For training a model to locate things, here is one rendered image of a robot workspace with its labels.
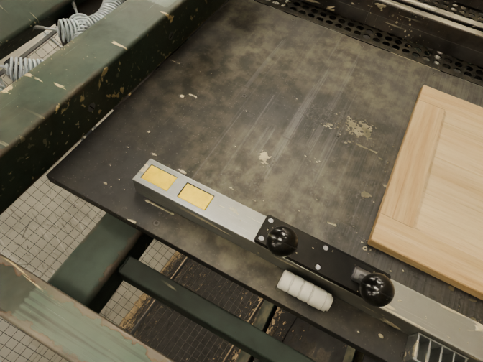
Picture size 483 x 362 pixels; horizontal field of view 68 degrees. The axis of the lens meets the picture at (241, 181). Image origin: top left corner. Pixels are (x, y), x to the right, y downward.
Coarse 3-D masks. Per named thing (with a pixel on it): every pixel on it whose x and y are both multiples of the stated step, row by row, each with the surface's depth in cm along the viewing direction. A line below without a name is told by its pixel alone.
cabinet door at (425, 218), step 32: (448, 96) 80; (416, 128) 73; (448, 128) 75; (480, 128) 75; (416, 160) 69; (448, 160) 70; (480, 160) 70; (416, 192) 64; (448, 192) 65; (480, 192) 66; (384, 224) 60; (416, 224) 61; (448, 224) 62; (480, 224) 62; (416, 256) 57; (448, 256) 58; (480, 256) 59; (480, 288) 55
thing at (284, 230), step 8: (272, 232) 43; (280, 232) 42; (288, 232) 42; (272, 240) 42; (280, 240) 42; (288, 240) 42; (296, 240) 42; (272, 248) 42; (280, 248) 42; (288, 248) 42; (296, 248) 43; (280, 256) 43
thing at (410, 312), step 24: (144, 168) 59; (168, 168) 60; (144, 192) 60; (168, 192) 57; (216, 192) 58; (192, 216) 58; (216, 216) 56; (240, 216) 56; (264, 216) 57; (240, 240) 56; (288, 264) 54; (336, 288) 52; (408, 288) 52; (384, 312) 51; (408, 312) 50; (432, 312) 51; (456, 312) 51; (432, 336) 49; (456, 336) 49; (480, 336) 49; (480, 360) 48
